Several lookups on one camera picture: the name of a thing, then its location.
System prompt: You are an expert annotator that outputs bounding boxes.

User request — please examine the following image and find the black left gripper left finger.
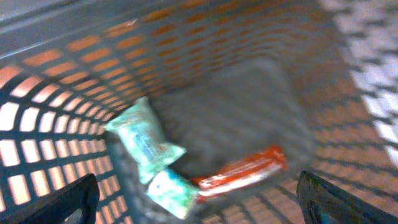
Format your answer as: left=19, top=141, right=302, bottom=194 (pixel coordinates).
left=1, top=174, right=100, bottom=224

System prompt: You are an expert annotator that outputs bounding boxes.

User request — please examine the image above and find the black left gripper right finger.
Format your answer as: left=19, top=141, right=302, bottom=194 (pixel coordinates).
left=296, top=170, right=397, bottom=224

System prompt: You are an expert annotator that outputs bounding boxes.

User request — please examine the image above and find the orange chocolate bar wrapper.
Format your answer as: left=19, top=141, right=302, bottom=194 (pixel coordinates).
left=192, top=146, right=287, bottom=203

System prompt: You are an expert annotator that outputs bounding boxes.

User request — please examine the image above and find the teal snack packet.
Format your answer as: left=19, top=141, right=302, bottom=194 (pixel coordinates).
left=105, top=96, right=187, bottom=184

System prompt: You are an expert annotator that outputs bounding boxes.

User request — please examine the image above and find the teal white tissue pack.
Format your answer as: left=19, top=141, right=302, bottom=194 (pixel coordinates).
left=146, top=169, right=199, bottom=220

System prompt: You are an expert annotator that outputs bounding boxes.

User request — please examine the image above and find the grey plastic mesh basket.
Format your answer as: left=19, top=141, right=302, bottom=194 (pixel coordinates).
left=1, top=0, right=397, bottom=223

